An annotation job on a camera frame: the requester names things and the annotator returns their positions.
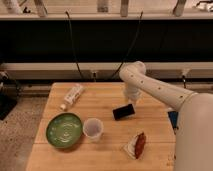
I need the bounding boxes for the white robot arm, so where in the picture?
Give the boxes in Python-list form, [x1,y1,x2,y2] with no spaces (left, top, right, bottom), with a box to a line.
[119,61,213,171]

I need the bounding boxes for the black equipment at left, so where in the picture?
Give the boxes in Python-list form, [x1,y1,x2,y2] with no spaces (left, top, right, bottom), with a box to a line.
[0,71,20,120]

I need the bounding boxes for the wall power outlet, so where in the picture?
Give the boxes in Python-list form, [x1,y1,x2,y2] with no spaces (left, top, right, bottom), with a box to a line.
[91,71,97,82]

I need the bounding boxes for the blue connector box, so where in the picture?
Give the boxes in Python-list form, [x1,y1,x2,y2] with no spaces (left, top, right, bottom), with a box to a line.
[168,111,178,129]

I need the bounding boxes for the white tube with cap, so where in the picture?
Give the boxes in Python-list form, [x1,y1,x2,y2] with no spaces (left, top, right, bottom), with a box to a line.
[60,84,84,111]

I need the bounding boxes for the black eraser block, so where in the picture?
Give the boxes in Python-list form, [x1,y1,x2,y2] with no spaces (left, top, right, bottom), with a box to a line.
[113,104,135,120]

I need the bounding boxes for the green ceramic bowl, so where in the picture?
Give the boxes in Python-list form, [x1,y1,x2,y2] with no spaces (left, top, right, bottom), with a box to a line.
[46,113,83,149]

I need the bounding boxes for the translucent white cup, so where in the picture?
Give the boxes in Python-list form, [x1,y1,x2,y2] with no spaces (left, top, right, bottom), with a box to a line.
[83,118,104,142]

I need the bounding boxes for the left black cable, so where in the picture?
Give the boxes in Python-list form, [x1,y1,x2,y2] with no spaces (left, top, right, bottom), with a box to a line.
[64,10,86,81]

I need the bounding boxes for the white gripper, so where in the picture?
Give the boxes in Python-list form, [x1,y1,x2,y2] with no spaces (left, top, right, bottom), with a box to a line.
[124,84,141,106]

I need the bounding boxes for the black cable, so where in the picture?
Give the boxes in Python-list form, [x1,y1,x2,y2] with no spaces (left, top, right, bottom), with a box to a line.
[64,10,86,81]
[107,11,144,81]

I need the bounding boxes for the right black cable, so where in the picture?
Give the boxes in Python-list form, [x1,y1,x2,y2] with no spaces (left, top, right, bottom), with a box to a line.
[107,11,144,81]

